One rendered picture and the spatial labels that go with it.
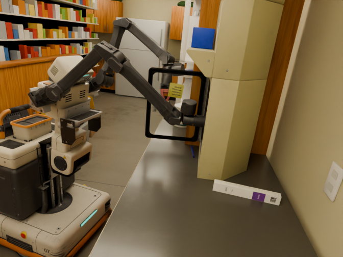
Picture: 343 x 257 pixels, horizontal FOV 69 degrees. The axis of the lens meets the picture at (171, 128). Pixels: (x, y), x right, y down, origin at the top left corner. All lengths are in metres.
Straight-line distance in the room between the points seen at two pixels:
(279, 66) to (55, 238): 1.69
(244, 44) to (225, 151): 0.45
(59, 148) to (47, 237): 0.58
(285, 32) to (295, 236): 0.95
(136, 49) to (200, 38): 4.94
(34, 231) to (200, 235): 1.31
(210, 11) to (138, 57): 4.81
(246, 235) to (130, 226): 0.40
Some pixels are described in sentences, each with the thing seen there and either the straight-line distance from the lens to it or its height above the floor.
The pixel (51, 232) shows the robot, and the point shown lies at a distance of 1.93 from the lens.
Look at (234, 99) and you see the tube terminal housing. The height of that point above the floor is 1.33.
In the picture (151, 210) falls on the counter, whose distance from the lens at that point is 0.98.
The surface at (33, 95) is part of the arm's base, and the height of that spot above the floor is 1.20.
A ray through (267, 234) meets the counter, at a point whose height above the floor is 0.94.
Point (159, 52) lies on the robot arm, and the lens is 1.48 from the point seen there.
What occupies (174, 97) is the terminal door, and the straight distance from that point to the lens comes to 1.36.
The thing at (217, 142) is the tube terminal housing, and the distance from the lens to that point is 1.12.
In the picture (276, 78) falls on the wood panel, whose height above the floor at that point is 1.39.
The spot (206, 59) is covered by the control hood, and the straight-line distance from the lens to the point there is 1.03.
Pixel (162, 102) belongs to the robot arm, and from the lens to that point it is 1.18.
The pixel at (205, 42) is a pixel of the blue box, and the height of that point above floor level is 1.54.
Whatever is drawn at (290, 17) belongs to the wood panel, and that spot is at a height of 1.69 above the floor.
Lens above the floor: 1.56
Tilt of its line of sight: 21 degrees down
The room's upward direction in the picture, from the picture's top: 6 degrees clockwise
